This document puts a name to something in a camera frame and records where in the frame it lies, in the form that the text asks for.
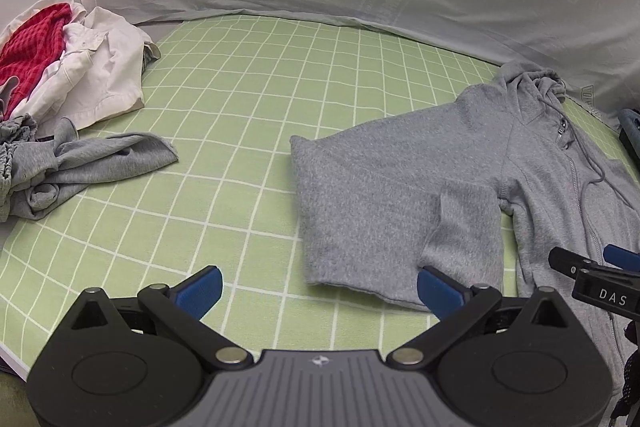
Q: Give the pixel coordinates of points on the red checked garment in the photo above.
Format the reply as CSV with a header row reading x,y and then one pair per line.
x,y
30,52

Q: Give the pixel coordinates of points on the crumpled grey garment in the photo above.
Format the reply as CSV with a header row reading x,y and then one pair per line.
x,y
90,162

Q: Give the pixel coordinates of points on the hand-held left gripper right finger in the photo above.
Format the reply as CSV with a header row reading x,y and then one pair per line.
x,y
440,292

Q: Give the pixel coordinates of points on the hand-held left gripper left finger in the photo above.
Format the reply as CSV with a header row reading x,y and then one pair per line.
x,y
200,289

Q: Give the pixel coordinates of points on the green checked bed sheet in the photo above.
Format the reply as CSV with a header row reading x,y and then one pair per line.
x,y
240,97

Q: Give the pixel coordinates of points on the blue jeans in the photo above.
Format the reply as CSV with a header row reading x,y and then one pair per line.
x,y
631,124

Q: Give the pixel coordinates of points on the grey striped cloth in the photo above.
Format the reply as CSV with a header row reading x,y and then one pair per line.
x,y
151,56

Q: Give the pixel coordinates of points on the grey hoodie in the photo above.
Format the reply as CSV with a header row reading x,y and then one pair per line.
x,y
400,182

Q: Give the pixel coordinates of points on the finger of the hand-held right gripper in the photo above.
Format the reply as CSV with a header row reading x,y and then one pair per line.
x,y
625,257
567,261

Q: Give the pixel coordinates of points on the white shirt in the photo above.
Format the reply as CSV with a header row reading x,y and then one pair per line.
x,y
105,72

